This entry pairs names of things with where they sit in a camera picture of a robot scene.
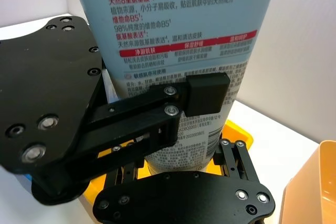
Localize blue grey cleanser tube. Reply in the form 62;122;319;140
67;0;280;176

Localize pale orange plastic container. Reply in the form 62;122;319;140
279;140;336;224

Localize yellow plastic bin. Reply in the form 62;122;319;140
83;119;256;224

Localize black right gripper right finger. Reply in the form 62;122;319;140
214;138;261;184

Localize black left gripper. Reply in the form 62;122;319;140
0;16;105;207

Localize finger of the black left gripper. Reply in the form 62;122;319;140
65;72;232;180

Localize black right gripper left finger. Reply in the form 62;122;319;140
104;141;145;190

